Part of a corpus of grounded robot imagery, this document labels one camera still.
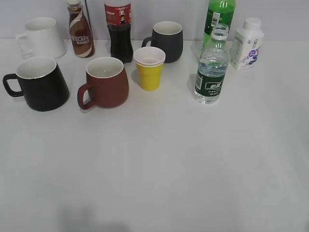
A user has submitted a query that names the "clear water bottle green label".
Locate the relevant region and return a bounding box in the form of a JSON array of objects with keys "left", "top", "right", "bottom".
[{"left": 194, "top": 24, "right": 229, "bottom": 104}]

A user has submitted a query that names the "black mug white interior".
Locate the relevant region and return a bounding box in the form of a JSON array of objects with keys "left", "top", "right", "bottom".
[{"left": 2, "top": 57, "right": 70, "bottom": 112}]

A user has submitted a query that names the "red mug white interior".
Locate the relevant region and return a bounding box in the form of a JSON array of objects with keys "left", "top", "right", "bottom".
[{"left": 77, "top": 57, "right": 129, "bottom": 110}]

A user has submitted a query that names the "dark grey mug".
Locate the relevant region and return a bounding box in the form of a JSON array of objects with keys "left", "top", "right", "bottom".
[{"left": 141, "top": 21, "right": 183, "bottom": 63}]

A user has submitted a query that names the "white ceramic mug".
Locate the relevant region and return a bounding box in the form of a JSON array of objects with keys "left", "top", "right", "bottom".
[{"left": 15, "top": 17, "right": 67, "bottom": 59}]

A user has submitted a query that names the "yellow paper cup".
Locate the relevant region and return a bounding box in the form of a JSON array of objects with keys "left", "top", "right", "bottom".
[{"left": 136, "top": 62, "right": 164, "bottom": 91}]

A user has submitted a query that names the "white inner paper cup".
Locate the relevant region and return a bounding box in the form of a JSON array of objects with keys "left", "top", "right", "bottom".
[{"left": 133, "top": 46, "right": 166, "bottom": 66}]

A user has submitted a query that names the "cola bottle red label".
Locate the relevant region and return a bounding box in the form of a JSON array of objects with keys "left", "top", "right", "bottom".
[{"left": 104, "top": 0, "right": 133, "bottom": 63}]

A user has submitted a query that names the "Nescafe coffee bottle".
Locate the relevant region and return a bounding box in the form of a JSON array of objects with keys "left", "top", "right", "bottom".
[{"left": 67, "top": 0, "right": 95, "bottom": 58}]

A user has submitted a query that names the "white milk carton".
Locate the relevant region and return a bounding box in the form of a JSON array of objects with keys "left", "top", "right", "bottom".
[{"left": 229, "top": 17, "right": 265, "bottom": 71}]

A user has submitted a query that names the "green soda bottle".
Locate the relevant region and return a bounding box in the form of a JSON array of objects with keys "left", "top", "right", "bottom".
[{"left": 198, "top": 0, "right": 236, "bottom": 57}]

